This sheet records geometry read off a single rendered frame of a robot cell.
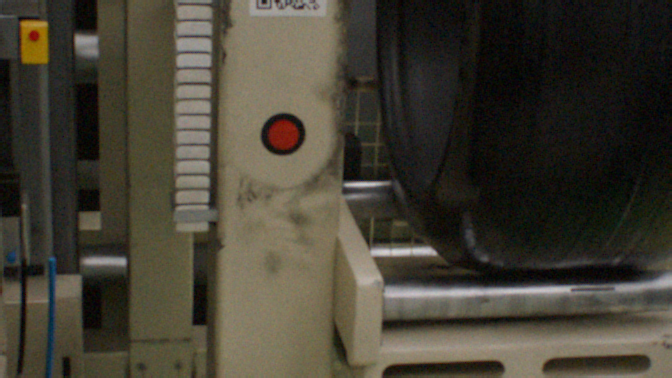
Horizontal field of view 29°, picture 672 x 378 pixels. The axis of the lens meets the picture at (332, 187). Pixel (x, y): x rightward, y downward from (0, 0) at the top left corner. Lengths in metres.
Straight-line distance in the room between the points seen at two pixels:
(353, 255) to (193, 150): 0.19
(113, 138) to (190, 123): 0.79
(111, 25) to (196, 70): 0.78
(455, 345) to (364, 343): 0.10
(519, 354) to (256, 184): 0.32
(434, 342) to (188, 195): 0.29
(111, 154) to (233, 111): 0.83
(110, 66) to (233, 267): 0.76
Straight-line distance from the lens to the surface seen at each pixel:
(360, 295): 1.29
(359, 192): 1.60
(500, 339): 1.38
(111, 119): 2.11
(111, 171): 2.14
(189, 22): 1.30
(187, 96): 1.32
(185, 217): 1.36
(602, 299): 1.41
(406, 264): 1.68
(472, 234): 1.30
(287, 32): 1.30
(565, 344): 1.39
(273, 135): 1.33
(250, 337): 1.42
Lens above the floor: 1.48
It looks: 21 degrees down
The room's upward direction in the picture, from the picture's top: 3 degrees clockwise
